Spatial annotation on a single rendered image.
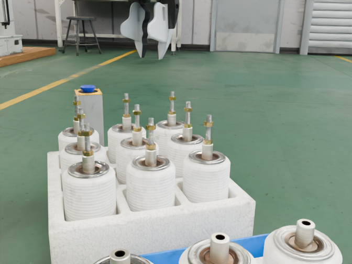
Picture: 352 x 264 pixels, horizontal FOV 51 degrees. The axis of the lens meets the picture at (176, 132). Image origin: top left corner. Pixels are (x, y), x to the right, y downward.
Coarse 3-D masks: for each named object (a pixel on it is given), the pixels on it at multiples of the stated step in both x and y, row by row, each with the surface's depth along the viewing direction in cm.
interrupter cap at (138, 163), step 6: (144, 156) 75; (162, 156) 75; (132, 162) 72; (138, 162) 72; (144, 162) 73; (162, 162) 72; (168, 162) 72; (138, 168) 69; (144, 168) 69; (150, 168) 69; (156, 168) 69; (162, 168) 70
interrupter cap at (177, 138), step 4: (172, 136) 87; (176, 136) 88; (180, 136) 88; (192, 136) 88; (196, 136) 88; (200, 136) 88; (172, 140) 85; (176, 140) 85; (180, 140) 85; (192, 140) 86; (196, 140) 85; (200, 140) 85; (184, 144) 83; (188, 144) 83; (192, 144) 83
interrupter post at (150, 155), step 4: (148, 152) 71; (152, 152) 71; (156, 152) 71; (148, 156) 71; (152, 156) 71; (156, 156) 72; (148, 160) 71; (152, 160) 71; (156, 160) 72; (148, 164) 71; (152, 164) 71
